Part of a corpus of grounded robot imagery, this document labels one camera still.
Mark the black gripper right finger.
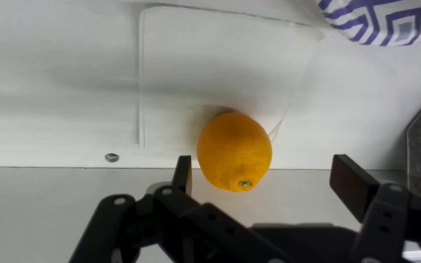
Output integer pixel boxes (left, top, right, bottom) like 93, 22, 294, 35
329, 153, 421, 263

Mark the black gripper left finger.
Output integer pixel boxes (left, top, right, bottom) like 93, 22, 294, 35
68, 153, 290, 263

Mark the orange citrus fruit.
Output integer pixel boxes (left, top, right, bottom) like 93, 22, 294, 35
196, 109, 274, 194

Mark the blue patterned paper bowl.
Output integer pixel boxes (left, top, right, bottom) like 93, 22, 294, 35
316, 0, 421, 48

